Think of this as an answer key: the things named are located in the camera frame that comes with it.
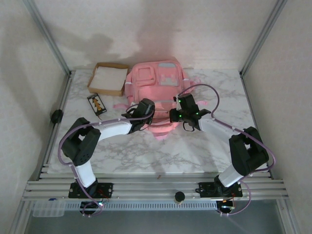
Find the pink student backpack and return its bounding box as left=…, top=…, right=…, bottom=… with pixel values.
left=112, top=62, right=208, bottom=141

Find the cardboard tray with white paper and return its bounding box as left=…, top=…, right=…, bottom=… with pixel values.
left=87, top=62, right=129, bottom=96

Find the grey slotted cable duct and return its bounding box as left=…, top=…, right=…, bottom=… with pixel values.
left=64, top=202, right=217, bottom=211

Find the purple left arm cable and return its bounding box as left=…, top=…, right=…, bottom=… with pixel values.
left=58, top=104, right=156, bottom=217

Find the black knob on frame side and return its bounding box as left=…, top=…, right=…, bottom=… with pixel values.
left=50, top=109, right=63, bottom=124

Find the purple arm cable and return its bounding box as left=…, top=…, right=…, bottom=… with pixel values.
left=58, top=104, right=156, bottom=217
left=180, top=83, right=278, bottom=217

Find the aluminium extrusion frame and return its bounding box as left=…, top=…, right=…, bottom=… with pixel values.
left=9, top=0, right=300, bottom=234

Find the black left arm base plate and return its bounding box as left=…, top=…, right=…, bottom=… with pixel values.
left=68, top=182, right=114, bottom=198

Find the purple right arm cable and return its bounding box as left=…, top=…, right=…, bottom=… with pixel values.
left=180, top=83, right=278, bottom=217

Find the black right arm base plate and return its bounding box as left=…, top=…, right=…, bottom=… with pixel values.
left=198, top=181, right=243, bottom=198

